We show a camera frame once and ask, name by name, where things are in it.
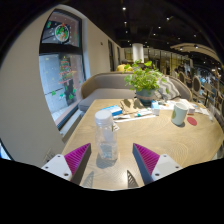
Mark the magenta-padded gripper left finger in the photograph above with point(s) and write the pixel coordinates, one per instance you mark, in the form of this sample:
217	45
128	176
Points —
76	160

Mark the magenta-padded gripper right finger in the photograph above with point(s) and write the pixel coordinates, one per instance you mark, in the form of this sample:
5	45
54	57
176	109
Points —
148	160

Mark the clear plastic bottle white cap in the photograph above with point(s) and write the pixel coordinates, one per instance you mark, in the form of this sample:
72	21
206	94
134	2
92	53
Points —
106	140

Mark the white teal tube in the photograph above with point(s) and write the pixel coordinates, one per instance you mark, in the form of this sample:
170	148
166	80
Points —
144	113

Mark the small blue white box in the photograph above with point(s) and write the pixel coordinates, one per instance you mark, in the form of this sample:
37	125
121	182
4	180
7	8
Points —
155	108

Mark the white mug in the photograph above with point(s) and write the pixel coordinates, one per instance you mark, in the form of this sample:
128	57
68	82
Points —
179	114

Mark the printed white leaflet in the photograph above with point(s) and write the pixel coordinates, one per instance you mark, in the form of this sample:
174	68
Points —
168	105

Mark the flat round red coaster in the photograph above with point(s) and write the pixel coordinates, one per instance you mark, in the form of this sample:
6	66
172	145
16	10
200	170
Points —
192	121

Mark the flat blue box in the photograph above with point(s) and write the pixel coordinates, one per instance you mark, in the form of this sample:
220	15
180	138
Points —
112	110

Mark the white rectangular box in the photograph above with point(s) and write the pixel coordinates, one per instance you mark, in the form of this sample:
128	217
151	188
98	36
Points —
190	106

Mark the grey white chevron cushion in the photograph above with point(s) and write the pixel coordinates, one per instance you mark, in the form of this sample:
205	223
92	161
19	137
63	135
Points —
170	89

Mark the grey curved sofa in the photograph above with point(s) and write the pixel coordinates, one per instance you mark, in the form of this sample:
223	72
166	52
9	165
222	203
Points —
103	86

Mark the green potted plant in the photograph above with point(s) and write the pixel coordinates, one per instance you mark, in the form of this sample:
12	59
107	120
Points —
145	80

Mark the decorated window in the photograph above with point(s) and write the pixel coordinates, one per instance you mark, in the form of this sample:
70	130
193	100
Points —
60	76

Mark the group of dining chairs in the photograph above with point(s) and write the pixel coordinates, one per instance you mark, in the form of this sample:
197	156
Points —
196	85

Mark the person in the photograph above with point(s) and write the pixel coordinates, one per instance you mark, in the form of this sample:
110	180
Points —
120	68

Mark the white round column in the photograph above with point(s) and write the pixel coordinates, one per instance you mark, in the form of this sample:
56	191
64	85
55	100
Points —
138	52

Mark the group of ceiling lights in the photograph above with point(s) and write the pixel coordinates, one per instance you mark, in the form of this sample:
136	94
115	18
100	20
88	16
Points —
124	9

